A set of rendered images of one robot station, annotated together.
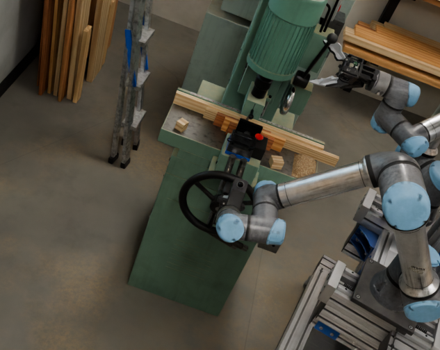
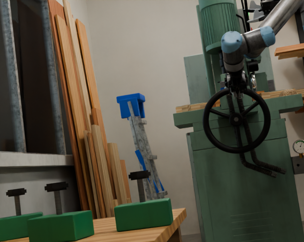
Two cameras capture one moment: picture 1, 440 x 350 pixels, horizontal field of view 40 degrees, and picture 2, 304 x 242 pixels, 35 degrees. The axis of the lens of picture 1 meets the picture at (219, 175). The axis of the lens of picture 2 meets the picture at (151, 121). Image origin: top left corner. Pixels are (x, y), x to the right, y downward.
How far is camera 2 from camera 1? 1.69 m
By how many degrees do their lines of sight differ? 47
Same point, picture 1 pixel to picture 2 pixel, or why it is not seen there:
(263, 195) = not seen: hidden behind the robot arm
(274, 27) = (209, 13)
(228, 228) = (229, 36)
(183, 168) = (203, 138)
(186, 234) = (236, 204)
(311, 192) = (275, 14)
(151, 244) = (213, 235)
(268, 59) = (217, 33)
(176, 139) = (186, 115)
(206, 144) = not seen: hidden behind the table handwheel
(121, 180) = not seen: outside the picture
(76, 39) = (109, 211)
